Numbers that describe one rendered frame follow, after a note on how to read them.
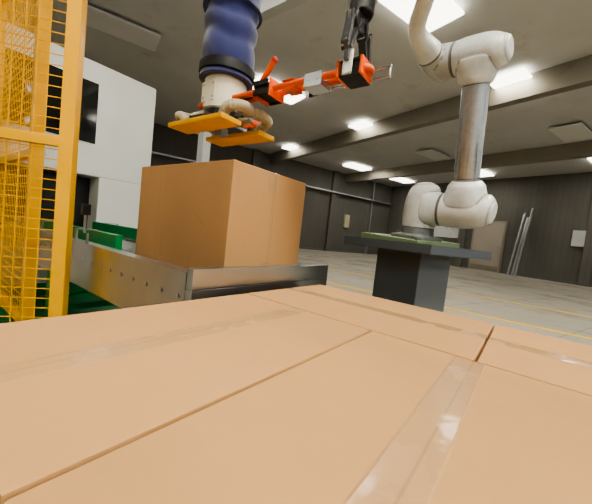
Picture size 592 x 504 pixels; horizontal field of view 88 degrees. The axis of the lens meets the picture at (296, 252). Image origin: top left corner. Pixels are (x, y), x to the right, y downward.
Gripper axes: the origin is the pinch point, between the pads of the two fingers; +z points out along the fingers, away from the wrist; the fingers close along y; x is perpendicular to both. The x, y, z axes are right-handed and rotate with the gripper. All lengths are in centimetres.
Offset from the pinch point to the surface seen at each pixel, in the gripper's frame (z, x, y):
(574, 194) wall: -200, 147, -1398
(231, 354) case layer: 70, 16, 53
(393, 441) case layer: 70, 41, 54
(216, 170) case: 33, -37, 19
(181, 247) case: 61, -53, 19
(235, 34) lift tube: -22, -51, 6
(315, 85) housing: 3.2, -11.6, 3.5
